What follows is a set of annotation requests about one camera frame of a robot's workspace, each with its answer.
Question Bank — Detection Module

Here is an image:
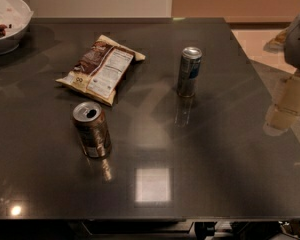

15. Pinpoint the brown chip bag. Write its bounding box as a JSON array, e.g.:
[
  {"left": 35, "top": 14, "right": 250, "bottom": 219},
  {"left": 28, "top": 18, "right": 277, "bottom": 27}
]
[{"left": 57, "top": 35, "right": 146, "bottom": 106}]

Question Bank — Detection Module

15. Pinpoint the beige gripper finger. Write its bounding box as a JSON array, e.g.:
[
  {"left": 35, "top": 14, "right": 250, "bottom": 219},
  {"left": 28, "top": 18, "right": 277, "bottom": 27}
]
[{"left": 264, "top": 69, "right": 300, "bottom": 131}]

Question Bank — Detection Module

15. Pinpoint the orange soda can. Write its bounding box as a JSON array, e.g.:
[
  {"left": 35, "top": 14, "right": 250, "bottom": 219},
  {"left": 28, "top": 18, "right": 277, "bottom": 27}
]
[{"left": 72, "top": 102, "right": 111, "bottom": 159}]

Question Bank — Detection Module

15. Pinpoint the white bowl with snacks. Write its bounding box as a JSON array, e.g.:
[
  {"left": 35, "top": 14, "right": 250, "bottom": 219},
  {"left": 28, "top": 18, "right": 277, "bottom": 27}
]
[{"left": 0, "top": 0, "right": 33, "bottom": 55}]

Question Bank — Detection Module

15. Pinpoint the silver blue redbull can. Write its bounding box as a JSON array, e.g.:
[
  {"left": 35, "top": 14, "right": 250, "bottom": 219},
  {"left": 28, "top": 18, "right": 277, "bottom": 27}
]
[{"left": 177, "top": 47, "right": 202, "bottom": 97}]

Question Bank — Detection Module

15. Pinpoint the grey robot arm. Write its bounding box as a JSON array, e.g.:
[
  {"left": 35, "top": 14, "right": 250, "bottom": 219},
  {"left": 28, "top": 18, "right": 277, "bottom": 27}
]
[{"left": 264, "top": 13, "right": 300, "bottom": 136}]

